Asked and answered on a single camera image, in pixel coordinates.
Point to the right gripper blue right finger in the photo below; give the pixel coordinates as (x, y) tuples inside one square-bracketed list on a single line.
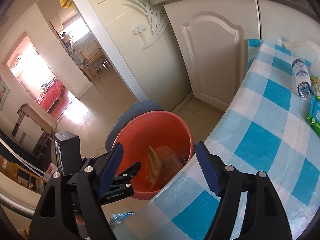
[(211, 166)]

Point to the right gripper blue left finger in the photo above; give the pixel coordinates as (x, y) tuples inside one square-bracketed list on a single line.
[(108, 169)]

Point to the white blue drink bottle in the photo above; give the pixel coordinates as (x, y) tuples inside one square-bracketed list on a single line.
[(302, 78)]

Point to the orange plastic trash bucket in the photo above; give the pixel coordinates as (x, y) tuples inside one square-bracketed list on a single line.
[(162, 142)]

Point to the white kitchen cabinet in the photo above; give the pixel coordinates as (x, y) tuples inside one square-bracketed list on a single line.
[(213, 37)]

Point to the orange snack wrapper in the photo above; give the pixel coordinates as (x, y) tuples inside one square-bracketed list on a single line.
[(162, 165)]

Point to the wooden side table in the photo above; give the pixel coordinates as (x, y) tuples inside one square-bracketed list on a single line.
[(32, 132)]

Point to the blue round stool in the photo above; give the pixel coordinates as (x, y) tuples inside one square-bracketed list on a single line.
[(134, 111)]

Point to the blue white checkered tablecloth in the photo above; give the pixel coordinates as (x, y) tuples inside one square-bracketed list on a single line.
[(264, 128)]

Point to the red bed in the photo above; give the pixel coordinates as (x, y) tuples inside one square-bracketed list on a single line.
[(51, 92)]

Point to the wooden chair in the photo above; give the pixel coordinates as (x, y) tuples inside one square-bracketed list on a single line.
[(94, 60)]

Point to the green wet wipes pack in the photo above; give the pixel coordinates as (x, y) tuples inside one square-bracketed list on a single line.
[(313, 116)]

